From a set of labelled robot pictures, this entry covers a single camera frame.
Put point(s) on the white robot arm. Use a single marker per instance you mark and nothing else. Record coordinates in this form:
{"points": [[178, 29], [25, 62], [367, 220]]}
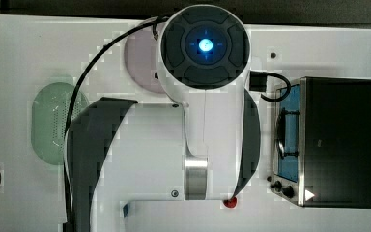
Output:
{"points": [[203, 144]]}

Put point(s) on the pale purple round plate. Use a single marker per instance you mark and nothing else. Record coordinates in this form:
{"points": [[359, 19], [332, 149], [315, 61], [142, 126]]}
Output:
{"points": [[140, 60]]}

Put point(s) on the red toy strawberry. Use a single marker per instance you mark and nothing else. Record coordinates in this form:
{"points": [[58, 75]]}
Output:
{"points": [[230, 203]]}

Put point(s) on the green perforated colander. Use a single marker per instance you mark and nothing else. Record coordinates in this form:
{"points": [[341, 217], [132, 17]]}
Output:
{"points": [[49, 115]]}

